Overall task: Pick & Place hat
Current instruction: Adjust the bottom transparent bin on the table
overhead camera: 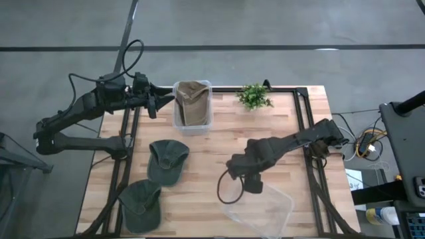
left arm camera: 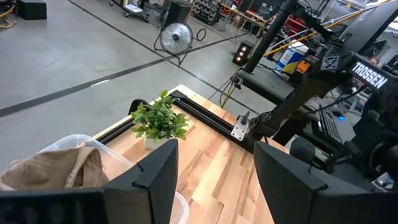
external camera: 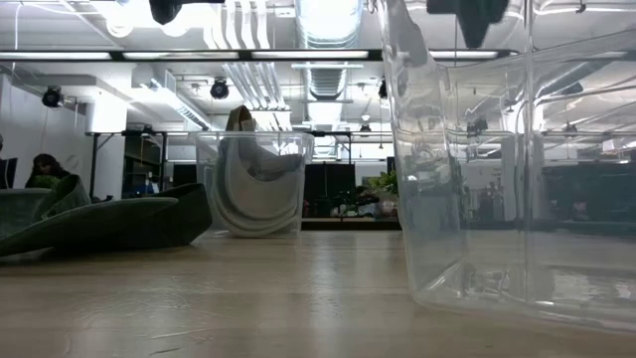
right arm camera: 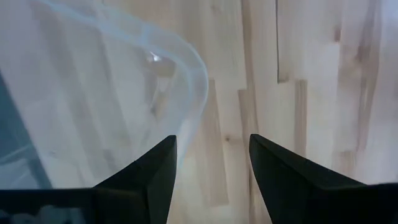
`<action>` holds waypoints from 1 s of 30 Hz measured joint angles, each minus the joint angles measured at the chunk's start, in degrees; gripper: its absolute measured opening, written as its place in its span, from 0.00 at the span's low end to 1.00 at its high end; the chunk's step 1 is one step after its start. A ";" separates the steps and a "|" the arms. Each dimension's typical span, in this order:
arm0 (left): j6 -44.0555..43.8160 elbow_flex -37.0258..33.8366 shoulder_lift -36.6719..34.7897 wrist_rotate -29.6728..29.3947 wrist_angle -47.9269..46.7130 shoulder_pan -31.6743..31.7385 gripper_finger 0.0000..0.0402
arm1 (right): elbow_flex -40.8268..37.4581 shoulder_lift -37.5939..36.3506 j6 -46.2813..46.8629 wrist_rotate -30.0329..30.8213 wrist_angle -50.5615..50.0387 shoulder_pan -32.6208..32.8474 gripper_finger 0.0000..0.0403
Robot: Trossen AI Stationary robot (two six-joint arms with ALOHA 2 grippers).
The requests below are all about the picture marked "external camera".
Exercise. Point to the white cloth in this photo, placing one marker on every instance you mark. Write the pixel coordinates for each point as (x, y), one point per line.
(238, 119)

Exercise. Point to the beige baseball cap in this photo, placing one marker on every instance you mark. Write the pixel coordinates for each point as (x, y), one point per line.
(278, 166)
(258, 199)

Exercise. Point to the large clear plastic bin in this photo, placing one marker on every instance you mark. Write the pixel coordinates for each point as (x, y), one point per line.
(432, 248)

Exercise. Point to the narrow black partition panel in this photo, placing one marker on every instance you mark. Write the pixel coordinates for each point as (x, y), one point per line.
(185, 174)

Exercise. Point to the black metal rack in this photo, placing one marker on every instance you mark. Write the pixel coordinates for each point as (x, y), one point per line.
(93, 164)

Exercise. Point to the small green potted plant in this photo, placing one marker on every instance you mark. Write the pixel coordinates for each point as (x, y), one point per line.
(385, 184)

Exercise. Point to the small clear plastic bin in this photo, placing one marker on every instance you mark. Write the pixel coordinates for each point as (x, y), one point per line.
(206, 199)

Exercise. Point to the person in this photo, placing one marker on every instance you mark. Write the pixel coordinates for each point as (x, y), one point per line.
(46, 166)

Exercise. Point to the small background green plant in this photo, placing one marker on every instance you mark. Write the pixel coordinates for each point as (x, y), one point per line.
(40, 182)

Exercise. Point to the wide black partition panel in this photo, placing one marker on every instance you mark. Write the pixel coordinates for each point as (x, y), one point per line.
(328, 189)

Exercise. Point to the silver ventilation duct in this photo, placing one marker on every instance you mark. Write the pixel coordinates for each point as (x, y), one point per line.
(328, 79)

